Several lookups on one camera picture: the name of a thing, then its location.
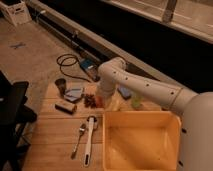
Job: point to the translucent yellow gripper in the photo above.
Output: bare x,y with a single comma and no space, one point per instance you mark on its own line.
106,101

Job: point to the red orange apple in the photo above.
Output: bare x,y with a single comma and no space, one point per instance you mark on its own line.
99,102

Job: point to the black chair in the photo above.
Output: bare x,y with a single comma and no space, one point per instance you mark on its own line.
14,115

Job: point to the dark metal cup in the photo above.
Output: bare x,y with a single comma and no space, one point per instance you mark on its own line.
61,85

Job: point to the yellow plastic bin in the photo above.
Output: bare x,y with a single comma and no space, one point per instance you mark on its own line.
140,141

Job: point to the brown rectangular block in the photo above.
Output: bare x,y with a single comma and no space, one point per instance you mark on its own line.
65,108

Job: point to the blue power supply box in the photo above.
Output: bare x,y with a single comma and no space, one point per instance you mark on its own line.
90,69

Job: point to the white handled brush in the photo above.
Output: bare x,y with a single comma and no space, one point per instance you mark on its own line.
92,126

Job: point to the metal spoon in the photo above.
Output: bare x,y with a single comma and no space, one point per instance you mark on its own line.
82,130

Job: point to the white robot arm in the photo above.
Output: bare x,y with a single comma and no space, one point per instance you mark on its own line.
195,110

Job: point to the bunch of dark grapes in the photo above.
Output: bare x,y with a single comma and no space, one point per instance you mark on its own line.
89,101

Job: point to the blue sponge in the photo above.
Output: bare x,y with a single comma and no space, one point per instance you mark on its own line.
124,92

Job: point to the green spray bottle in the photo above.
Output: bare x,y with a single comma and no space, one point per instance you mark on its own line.
136,101

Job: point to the white cardboard box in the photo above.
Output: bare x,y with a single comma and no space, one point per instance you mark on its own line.
16,14

